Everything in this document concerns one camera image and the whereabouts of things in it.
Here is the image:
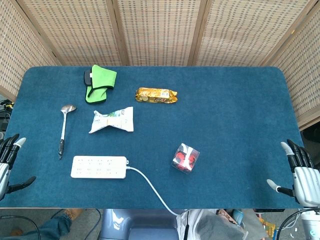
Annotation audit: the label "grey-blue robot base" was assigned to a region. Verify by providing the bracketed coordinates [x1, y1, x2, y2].
[98, 208, 185, 240]

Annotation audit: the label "black floor cable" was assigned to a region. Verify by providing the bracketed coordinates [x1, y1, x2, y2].
[0, 208, 102, 240]

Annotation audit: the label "gold biscuit packet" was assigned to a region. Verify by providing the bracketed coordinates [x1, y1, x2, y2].
[135, 87, 178, 104]

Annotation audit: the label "white power cable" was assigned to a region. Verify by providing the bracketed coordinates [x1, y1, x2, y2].
[126, 165, 181, 217]

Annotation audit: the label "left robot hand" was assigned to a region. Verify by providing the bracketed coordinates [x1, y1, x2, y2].
[0, 133, 37, 201]

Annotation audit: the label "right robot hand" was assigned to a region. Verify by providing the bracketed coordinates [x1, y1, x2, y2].
[266, 138, 320, 208]

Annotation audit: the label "crumpled white snack bag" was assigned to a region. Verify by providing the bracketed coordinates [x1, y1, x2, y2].
[88, 106, 135, 134]

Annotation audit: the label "white power strip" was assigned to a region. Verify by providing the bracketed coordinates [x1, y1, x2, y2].
[70, 155, 130, 180]

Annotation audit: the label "woven bamboo folding screen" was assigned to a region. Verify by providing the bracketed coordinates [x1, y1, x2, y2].
[0, 0, 320, 131]

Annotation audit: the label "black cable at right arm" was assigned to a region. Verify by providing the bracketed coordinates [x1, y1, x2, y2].
[276, 208, 307, 240]

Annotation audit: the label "metal spoon black handle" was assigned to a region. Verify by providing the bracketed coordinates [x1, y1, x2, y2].
[58, 104, 78, 160]

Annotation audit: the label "clear box red contents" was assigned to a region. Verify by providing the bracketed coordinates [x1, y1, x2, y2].
[170, 142, 201, 174]

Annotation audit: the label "person's leg in jeans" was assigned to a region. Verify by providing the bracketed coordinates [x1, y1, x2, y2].
[4, 214, 73, 240]

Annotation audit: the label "brown boot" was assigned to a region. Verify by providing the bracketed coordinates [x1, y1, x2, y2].
[62, 208, 84, 222]

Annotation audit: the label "blue felt table mat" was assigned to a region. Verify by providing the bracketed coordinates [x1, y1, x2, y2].
[0, 65, 305, 210]

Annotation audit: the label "green microfiber cloth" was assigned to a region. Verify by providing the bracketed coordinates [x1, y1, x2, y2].
[83, 64, 118, 105]

